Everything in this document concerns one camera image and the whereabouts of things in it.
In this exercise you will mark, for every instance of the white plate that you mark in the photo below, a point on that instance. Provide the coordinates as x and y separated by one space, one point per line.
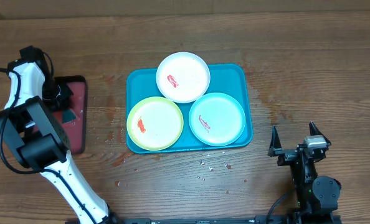
183 77

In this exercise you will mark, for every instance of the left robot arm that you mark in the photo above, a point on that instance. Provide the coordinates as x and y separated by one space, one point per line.
43 125

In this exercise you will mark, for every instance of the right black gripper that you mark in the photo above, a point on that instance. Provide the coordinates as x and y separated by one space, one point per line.
287 155

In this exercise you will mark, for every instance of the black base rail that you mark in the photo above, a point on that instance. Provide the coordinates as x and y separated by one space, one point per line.
259 219

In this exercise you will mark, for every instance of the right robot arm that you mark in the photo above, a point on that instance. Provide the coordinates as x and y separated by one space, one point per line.
317 196

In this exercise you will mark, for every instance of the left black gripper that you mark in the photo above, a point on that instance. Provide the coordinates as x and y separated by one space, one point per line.
65 99

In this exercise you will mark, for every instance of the black tray with red liquid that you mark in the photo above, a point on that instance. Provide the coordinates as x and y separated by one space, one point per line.
76 130

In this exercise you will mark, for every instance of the yellow-green plate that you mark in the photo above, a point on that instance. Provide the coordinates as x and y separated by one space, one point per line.
155 123

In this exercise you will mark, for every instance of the light blue plate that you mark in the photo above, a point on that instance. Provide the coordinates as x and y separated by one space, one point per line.
217 119

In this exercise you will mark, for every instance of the teal plastic tray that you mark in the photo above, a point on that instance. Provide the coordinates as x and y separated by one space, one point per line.
227 78

